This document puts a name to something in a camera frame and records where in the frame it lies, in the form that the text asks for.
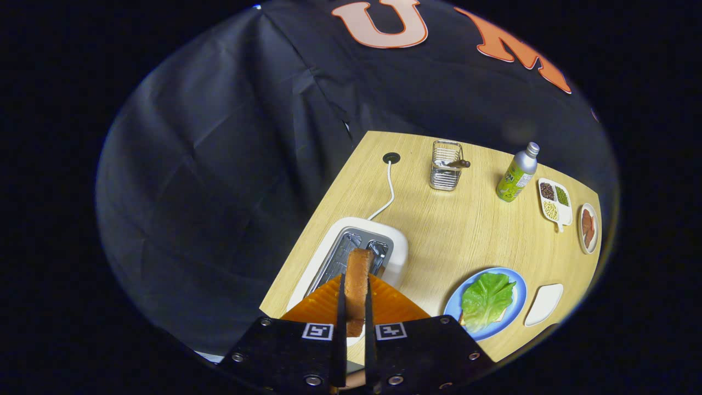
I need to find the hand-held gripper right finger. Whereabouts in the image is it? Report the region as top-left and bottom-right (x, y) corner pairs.
(365, 274), (494, 393)

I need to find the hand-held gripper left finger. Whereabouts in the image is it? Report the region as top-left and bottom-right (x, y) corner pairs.
(219, 274), (347, 393)

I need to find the green lettuce leaf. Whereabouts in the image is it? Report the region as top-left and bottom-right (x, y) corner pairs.
(461, 273), (517, 333)

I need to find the toasted bread slice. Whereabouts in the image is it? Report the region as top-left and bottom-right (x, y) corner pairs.
(344, 248), (375, 338)

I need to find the blue round plate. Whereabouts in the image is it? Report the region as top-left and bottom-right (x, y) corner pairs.
(443, 267), (528, 341)

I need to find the white toaster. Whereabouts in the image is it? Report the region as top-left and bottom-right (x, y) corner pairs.
(285, 217), (409, 346)

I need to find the white square plate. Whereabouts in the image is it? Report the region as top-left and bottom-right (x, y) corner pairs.
(524, 283), (564, 328)

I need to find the white divided dish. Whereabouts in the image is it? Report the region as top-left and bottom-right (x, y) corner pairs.
(537, 178), (574, 233)

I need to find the green label metal bottle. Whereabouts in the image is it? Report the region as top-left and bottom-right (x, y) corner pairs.
(496, 142), (540, 203)

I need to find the black backdrop cloth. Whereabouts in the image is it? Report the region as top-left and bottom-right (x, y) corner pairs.
(96, 0), (604, 357)

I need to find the white oval meat plate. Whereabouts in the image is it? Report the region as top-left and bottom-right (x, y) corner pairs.
(579, 203), (599, 255)

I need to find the white toaster cable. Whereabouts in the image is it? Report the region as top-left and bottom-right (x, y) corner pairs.
(367, 160), (395, 221)

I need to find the metal wire basket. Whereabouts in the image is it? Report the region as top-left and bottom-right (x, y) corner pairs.
(429, 140), (464, 191)

